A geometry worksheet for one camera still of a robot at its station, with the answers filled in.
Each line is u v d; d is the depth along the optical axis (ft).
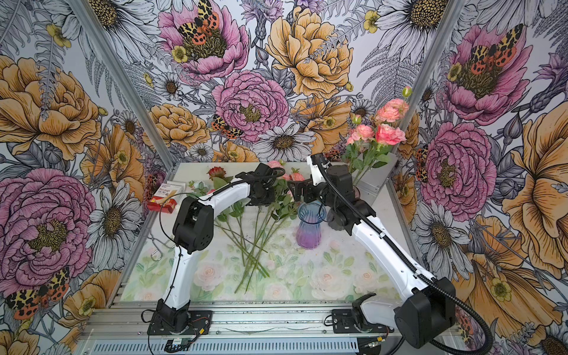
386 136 2.13
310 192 2.18
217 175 3.62
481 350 1.23
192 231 1.93
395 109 2.38
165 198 3.41
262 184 2.55
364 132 2.40
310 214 2.73
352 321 2.41
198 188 3.45
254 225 3.20
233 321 2.50
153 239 3.09
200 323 2.41
